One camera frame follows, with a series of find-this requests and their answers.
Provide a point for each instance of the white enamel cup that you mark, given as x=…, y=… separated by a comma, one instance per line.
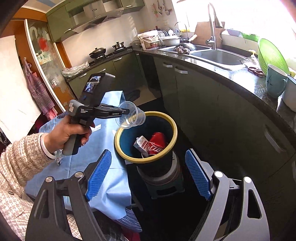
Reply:
x=289, y=95

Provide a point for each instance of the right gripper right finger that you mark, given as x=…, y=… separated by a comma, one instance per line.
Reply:
x=199, y=176

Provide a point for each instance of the white hanging cloth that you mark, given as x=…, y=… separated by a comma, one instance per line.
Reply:
x=18, y=110

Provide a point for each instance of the steel range hood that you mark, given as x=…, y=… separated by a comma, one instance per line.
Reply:
x=96, y=13

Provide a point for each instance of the green plastic colander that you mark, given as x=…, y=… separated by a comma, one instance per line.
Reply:
x=269, y=54

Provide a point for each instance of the clear plastic cup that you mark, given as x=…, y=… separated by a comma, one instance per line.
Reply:
x=135, y=117

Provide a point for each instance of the teal ceramic mug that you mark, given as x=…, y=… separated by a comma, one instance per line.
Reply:
x=276, y=81

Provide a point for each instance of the stainless steel sink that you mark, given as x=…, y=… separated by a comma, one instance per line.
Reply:
x=219, y=58

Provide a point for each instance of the purple checked apron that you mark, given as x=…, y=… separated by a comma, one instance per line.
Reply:
x=39, y=93

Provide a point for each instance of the steel kitchen faucet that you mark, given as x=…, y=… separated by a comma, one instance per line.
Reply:
x=214, y=24

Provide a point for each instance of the red white small carton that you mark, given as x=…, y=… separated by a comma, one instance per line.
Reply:
x=142, y=145

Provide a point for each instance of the dark green stool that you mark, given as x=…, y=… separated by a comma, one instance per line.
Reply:
x=166, y=185

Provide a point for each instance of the red cola can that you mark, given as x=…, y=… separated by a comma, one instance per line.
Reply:
x=157, y=143

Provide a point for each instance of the wooden cutting board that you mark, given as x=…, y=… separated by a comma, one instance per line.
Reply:
x=203, y=33

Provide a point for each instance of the white enamel basin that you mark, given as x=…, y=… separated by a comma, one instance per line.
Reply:
x=170, y=40

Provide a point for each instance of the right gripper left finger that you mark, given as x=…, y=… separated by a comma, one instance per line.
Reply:
x=96, y=172

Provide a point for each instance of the small steel pot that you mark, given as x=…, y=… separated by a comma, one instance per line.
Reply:
x=118, y=46

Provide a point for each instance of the clear plastic bag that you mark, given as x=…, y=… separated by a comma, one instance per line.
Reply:
x=70, y=72

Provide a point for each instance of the black wok with lid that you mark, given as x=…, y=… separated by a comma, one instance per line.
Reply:
x=98, y=52

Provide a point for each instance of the beige knit left sleeve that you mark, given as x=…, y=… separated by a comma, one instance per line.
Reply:
x=19, y=163

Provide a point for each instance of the yellow rimmed trash bin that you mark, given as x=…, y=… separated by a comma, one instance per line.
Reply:
x=153, y=166

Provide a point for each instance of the blue patterned tablecloth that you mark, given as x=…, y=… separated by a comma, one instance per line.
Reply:
x=110, y=192

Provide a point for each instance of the green kitchen base cabinets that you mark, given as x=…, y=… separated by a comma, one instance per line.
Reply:
x=235, y=130

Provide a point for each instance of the white plastic bucket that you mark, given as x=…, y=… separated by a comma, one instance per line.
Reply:
x=149, y=40

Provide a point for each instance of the person's left hand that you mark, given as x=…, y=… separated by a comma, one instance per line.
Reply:
x=56, y=139

